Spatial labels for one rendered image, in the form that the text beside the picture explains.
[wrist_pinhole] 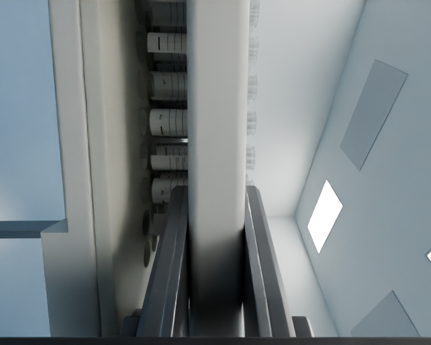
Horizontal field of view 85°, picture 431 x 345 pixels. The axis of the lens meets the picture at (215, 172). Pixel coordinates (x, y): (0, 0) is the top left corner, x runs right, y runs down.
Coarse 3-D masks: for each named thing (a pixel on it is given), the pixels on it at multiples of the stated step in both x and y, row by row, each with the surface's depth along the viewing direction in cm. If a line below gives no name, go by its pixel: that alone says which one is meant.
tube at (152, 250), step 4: (148, 244) 12; (152, 244) 12; (156, 244) 12; (144, 248) 12; (148, 248) 12; (152, 248) 12; (156, 248) 12; (144, 252) 12; (148, 252) 12; (152, 252) 12; (144, 256) 12; (148, 256) 12; (152, 256) 12; (144, 260) 12; (148, 260) 12; (152, 260) 12; (144, 264) 12; (148, 264) 12; (152, 264) 12
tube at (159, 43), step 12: (144, 36) 11; (156, 36) 11; (168, 36) 11; (180, 36) 11; (252, 36) 11; (144, 48) 11; (156, 48) 11; (168, 48) 11; (180, 48) 11; (252, 48) 11; (144, 60) 11; (156, 60) 11; (168, 60) 11; (180, 60) 11; (252, 60) 11
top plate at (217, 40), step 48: (192, 0) 7; (240, 0) 7; (192, 48) 7; (240, 48) 7; (192, 96) 7; (240, 96) 7; (192, 144) 8; (240, 144) 8; (192, 192) 8; (240, 192) 8; (192, 240) 8; (240, 240) 8; (192, 288) 8; (240, 288) 8; (192, 336) 9; (240, 336) 9
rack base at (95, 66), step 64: (64, 0) 7; (128, 0) 10; (64, 64) 7; (128, 64) 10; (64, 128) 7; (128, 128) 10; (64, 192) 9; (128, 192) 10; (64, 256) 8; (128, 256) 10; (64, 320) 8
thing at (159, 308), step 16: (176, 192) 10; (176, 208) 9; (176, 224) 8; (160, 240) 8; (176, 240) 8; (160, 256) 7; (176, 256) 7; (160, 272) 7; (176, 272) 7; (160, 288) 6; (176, 288) 6; (144, 304) 6; (160, 304) 6; (176, 304) 6; (128, 320) 6; (144, 320) 6; (160, 320) 6; (176, 320) 6; (128, 336) 6; (144, 336) 5; (160, 336) 5; (176, 336) 6
